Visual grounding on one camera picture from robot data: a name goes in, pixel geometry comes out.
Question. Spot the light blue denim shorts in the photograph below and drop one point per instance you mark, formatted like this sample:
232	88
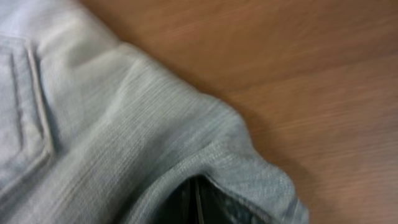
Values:
95	131

